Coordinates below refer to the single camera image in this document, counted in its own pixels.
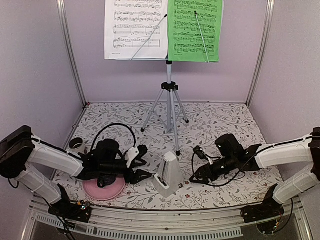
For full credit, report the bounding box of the aluminium front rail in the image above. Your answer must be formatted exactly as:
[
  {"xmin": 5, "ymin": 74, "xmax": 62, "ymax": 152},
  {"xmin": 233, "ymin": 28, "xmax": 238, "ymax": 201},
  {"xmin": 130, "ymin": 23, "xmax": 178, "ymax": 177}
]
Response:
[{"xmin": 21, "ymin": 189, "xmax": 316, "ymax": 240}]

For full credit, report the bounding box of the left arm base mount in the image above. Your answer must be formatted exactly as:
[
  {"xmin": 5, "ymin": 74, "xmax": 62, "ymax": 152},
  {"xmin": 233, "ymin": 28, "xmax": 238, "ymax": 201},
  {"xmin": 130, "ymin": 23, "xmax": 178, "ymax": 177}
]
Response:
[{"xmin": 48, "ymin": 184, "xmax": 92, "ymax": 223}]

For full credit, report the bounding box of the white sheet music page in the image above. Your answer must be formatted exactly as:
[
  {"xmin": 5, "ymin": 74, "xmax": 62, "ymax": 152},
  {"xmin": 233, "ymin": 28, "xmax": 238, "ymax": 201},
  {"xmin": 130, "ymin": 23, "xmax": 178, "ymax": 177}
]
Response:
[{"xmin": 104, "ymin": 0, "xmax": 168, "ymax": 60}]

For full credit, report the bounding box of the green sheet music page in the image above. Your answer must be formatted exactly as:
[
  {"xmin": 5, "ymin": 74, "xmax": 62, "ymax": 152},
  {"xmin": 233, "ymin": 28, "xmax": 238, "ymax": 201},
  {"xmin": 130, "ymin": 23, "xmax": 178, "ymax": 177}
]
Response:
[{"xmin": 167, "ymin": 0, "xmax": 224, "ymax": 63}]

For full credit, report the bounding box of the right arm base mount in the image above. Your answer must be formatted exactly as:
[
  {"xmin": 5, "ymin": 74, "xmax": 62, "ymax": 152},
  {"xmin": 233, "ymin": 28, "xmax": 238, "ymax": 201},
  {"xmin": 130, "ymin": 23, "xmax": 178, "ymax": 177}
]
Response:
[{"xmin": 240, "ymin": 184, "xmax": 285, "ymax": 223}]

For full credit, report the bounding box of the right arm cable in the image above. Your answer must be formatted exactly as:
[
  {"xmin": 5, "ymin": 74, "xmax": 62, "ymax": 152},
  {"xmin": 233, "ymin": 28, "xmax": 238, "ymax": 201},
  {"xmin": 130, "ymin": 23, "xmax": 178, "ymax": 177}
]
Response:
[{"xmin": 191, "ymin": 149, "xmax": 263, "ymax": 188}]

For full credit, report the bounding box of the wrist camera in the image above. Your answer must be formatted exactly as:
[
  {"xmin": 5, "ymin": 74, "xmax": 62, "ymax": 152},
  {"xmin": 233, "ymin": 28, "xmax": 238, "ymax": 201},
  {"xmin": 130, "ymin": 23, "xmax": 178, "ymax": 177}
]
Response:
[
  {"xmin": 124, "ymin": 144, "xmax": 148, "ymax": 168},
  {"xmin": 193, "ymin": 145, "xmax": 214, "ymax": 165}
]

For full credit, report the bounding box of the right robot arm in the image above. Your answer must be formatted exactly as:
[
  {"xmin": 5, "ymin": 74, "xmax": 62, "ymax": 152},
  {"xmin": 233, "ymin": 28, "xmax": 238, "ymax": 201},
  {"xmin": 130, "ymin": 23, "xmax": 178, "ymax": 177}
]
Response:
[{"xmin": 189, "ymin": 127, "xmax": 320, "ymax": 218}]

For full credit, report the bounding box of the white wedge block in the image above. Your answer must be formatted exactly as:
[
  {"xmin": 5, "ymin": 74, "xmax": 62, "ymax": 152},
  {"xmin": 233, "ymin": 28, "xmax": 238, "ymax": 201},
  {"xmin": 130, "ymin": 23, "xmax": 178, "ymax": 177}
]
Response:
[{"xmin": 152, "ymin": 151, "xmax": 184, "ymax": 198}]

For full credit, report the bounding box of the dark blue mug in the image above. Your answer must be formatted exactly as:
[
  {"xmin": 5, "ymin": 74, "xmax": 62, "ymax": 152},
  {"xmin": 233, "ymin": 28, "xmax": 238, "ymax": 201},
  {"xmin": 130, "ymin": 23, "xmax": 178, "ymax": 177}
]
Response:
[{"xmin": 97, "ymin": 174, "xmax": 117, "ymax": 188}]

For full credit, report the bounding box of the pink plate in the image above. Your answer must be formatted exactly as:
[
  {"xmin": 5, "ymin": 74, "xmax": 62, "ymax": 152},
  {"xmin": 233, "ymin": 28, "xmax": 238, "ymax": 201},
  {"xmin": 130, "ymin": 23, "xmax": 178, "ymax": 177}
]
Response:
[{"xmin": 82, "ymin": 176, "xmax": 126, "ymax": 201}]

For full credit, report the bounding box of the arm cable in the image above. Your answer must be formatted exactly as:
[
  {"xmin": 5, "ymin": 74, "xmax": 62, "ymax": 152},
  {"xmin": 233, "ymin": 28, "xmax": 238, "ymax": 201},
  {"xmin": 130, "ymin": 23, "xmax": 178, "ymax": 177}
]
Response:
[
  {"xmin": 191, "ymin": 149, "xmax": 263, "ymax": 188},
  {"xmin": 89, "ymin": 122, "xmax": 137, "ymax": 156}
]

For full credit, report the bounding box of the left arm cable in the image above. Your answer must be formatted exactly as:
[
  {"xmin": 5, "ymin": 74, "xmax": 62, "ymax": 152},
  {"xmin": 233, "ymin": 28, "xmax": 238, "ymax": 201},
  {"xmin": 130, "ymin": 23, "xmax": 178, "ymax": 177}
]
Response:
[{"xmin": 89, "ymin": 122, "xmax": 137, "ymax": 156}]

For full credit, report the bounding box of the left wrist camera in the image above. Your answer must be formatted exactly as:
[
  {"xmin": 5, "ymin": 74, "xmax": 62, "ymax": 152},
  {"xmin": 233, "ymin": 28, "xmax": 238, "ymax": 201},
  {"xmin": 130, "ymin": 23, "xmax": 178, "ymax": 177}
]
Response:
[{"xmin": 124, "ymin": 144, "xmax": 148, "ymax": 168}]

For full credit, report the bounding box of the left aluminium post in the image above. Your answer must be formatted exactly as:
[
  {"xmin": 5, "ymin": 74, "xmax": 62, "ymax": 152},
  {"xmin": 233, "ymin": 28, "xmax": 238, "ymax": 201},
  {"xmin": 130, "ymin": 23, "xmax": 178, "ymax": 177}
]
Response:
[{"xmin": 56, "ymin": 0, "xmax": 87, "ymax": 108}]

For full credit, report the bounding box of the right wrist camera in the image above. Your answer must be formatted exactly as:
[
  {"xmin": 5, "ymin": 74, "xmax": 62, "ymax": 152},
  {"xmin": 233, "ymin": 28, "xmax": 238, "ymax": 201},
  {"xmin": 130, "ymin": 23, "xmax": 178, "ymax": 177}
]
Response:
[{"xmin": 193, "ymin": 145, "xmax": 214, "ymax": 165}]

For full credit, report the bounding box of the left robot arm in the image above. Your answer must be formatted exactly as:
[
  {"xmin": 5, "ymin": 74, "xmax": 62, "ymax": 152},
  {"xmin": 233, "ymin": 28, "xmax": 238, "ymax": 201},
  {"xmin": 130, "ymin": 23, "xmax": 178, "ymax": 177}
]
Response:
[{"xmin": 0, "ymin": 125, "xmax": 152, "ymax": 217}]

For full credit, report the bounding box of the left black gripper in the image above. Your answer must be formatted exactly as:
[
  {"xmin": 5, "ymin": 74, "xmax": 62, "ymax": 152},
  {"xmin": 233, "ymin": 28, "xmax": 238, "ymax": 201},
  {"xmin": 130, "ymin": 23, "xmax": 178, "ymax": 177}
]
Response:
[{"xmin": 99, "ymin": 159, "xmax": 153, "ymax": 185}]

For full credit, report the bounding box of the light blue music stand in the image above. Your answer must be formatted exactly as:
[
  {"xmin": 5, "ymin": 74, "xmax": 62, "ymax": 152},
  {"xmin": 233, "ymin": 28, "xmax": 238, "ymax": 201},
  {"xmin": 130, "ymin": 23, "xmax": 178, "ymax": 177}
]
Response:
[{"xmin": 104, "ymin": 0, "xmax": 225, "ymax": 157}]

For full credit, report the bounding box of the small paper cup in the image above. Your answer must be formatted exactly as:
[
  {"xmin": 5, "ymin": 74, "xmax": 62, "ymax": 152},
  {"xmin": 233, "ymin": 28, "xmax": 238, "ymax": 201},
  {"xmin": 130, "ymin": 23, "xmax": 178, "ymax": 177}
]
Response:
[{"xmin": 68, "ymin": 137, "xmax": 85, "ymax": 153}]

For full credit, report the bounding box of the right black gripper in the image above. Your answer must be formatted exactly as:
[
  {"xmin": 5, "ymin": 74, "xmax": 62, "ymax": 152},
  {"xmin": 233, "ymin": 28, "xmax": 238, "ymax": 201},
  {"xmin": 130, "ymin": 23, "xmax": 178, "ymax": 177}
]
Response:
[{"xmin": 189, "ymin": 154, "xmax": 238, "ymax": 184}]

